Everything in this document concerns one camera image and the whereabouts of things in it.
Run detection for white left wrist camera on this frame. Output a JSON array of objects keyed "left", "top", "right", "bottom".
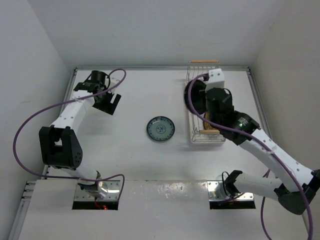
[{"left": 109, "top": 77, "right": 120, "bottom": 88}]

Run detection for metal base plate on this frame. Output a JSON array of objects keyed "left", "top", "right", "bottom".
[
  {"left": 207, "top": 180, "right": 254, "bottom": 202},
  {"left": 74, "top": 180, "right": 121, "bottom": 202}
]

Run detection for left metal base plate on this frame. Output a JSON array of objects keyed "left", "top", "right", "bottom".
[{"left": 74, "top": 180, "right": 121, "bottom": 202}]

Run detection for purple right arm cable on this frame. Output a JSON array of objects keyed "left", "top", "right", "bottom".
[{"left": 187, "top": 73, "right": 315, "bottom": 240}]

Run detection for black glossy plate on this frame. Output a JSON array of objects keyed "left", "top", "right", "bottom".
[{"left": 184, "top": 80, "right": 206, "bottom": 115}]

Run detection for wire dish rack wooden handles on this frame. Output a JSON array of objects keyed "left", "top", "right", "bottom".
[{"left": 185, "top": 60, "right": 226, "bottom": 144}]

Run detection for blue white porcelain plate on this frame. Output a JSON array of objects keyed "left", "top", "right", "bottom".
[{"left": 146, "top": 116, "right": 176, "bottom": 143}]

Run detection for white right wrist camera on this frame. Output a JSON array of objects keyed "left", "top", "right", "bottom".
[{"left": 205, "top": 68, "right": 225, "bottom": 91}]

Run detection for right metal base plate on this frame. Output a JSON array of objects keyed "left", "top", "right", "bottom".
[{"left": 207, "top": 180, "right": 254, "bottom": 202}]

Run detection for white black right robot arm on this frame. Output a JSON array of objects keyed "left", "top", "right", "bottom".
[{"left": 205, "top": 87, "right": 320, "bottom": 215}]

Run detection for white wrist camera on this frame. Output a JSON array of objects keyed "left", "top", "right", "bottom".
[
  {"left": 109, "top": 77, "right": 120, "bottom": 88},
  {"left": 205, "top": 68, "right": 225, "bottom": 91}
]

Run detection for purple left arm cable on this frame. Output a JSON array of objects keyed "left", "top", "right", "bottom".
[{"left": 12, "top": 68, "right": 127, "bottom": 198}]

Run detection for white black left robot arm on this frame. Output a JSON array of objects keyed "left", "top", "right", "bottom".
[{"left": 39, "top": 70, "right": 121, "bottom": 200}]

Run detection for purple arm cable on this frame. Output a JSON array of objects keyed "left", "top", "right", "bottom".
[
  {"left": 187, "top": 73, "right": 315, "bottom": 240},
  {"left": 12, "top": 68, "right": 127, "bottom": 198}
]

